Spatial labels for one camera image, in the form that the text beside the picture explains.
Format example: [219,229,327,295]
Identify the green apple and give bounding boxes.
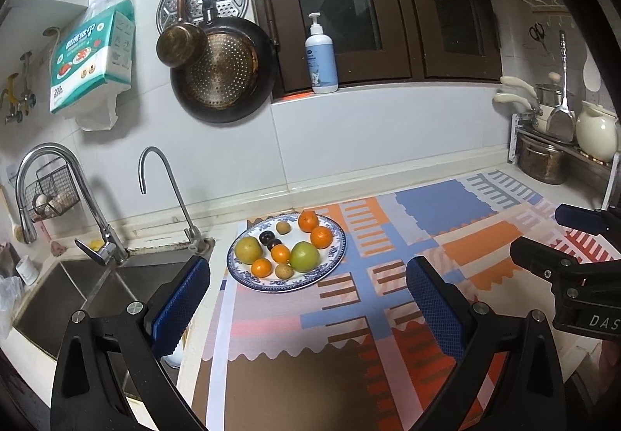
[290,241,321,273]

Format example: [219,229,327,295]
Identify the small copper pot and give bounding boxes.
[156,0,208,69]

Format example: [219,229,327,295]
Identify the lidded small steel pot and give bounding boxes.
[536,72,579,110]

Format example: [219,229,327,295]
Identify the stainless steel sink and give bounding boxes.
[12,247,195,405]

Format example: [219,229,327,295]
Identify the black scissors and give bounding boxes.
[529,22,549,54]

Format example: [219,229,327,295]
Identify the steel skimmer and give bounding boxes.
[548,30,576,143]

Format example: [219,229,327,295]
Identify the white spoon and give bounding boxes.
[582,43,602,90]

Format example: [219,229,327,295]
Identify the chrome kitchen faucet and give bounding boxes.
[16,143,129,267]

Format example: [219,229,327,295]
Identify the cream ceramic jar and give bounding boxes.
[576,101,620,163]

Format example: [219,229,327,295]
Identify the clear plastic bag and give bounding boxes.
[0,273,25,341]

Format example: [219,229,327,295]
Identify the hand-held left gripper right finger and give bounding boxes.
[402,256,568,431]

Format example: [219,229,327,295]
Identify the cream-handled saucepan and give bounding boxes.
[493,92,559,131]

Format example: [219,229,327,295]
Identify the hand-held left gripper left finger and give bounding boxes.
[50,254,212,431]

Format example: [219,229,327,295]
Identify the stainless steel pot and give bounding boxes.
[517,135,571,185]

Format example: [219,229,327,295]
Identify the black wire basket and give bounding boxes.
[24,164,82,223]

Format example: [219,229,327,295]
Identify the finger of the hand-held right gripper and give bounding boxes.
[509,237,621,302]
[554,203,621,236]

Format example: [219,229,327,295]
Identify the blue-rimmed white plate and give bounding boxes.
[227,212,348,292]

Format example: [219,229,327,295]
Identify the green paper towel pack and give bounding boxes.
[49,0,135,131]

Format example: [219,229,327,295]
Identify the thin gooseneck faucet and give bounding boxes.
[138,147,215,258]

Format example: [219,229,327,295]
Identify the white pump soap bottle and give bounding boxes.
[305,12,339,95]

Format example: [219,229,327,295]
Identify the wall hooks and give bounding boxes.
[0,26,60,126]

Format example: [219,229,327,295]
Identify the small white cup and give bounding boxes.
[16,256,40,287]

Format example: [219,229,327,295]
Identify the yellow-green round fruit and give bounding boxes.
[234,237,264,265]

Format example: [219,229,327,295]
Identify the dark perforated frying pan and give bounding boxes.
[170,0,277,124]

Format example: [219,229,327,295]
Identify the dark wooden window frame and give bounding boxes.
[240,0,503,102]

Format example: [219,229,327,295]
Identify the patterned counter mat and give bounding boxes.
[191,169,621,431]

